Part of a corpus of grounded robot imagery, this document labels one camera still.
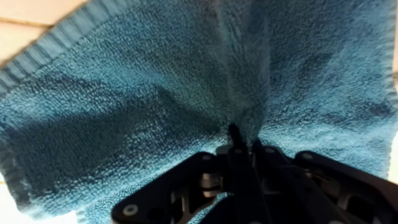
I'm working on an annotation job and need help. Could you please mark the blue terry towel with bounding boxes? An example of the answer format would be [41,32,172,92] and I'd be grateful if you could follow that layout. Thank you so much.
[0,0,396,224]

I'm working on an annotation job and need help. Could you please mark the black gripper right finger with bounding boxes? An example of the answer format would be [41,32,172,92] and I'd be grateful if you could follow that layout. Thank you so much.
[252,141,332,224]

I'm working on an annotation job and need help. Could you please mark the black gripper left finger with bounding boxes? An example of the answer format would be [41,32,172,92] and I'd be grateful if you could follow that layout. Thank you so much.
[227,125,266,224]

